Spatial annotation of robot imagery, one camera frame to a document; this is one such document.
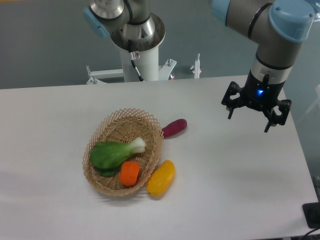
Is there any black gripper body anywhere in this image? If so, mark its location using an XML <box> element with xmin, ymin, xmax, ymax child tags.
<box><xmin>240</xmin><ymin>71</ymin><xmax>284</xmax><ymax>111</ymax></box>

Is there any black box at table edge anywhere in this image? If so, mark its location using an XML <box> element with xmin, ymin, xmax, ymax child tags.
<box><xmin>302</xmin><ymin>202</ymin><xmax>320</xmax><ymax>229</ymax></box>

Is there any black cable on pedestal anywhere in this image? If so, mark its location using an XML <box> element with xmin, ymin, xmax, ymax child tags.
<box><xmin>127</xmin><ymin>39</ymin><xmax>145</xmax><ymax>82</ymax></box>

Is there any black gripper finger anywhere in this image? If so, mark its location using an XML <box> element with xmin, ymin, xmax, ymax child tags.
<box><xmin>221</xmin><ymin>81</ymin><xmax>244</xmax><ymax>119</ymax></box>
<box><xmin>263</xmin><ymin>99</ymin><xmax>292</xmax><ymax>133</ymax></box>

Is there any orange toy fruit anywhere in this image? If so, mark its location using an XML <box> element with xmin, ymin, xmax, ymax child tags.
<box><xmin>119</xmin><ymin>161</ymin><xmax>140</xmax><ymax>187</ymax></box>

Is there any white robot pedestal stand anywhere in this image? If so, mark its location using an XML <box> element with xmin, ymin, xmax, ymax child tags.
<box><xmin>85</xmin><ymin>14</ymin><xmax>203</xmax><ymax>85</ymax></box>

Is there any green bok choy toy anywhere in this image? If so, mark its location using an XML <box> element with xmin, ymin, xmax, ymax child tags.
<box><xmin>89</xmin><ymin>137</ymin><xmax>147</xmax><ymax>177</ymax></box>

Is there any woven wicker basket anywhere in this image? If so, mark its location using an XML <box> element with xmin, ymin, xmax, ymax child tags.
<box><xmin>82</xmin><ymin>108</ymin><xmax>164</xmax><ymax>196</ymax></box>

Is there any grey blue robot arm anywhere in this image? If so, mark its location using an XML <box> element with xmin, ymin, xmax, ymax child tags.
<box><xmin>83</xmin><ymin>0</ymin><xmax>320</xmax><ymax>127</ymax></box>

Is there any purple toy sweet potato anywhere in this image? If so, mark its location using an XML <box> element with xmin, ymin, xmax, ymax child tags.
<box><xmin>162</xmin><ymin>118</ymin><xmax>188</xmax><ymax>138</ymax></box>

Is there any yellow toy pepper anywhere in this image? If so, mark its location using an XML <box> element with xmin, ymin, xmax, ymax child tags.
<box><xmin>146</xmin><ymin>160</ymin><xmax>176</xmax><ymax>197</ymax></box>

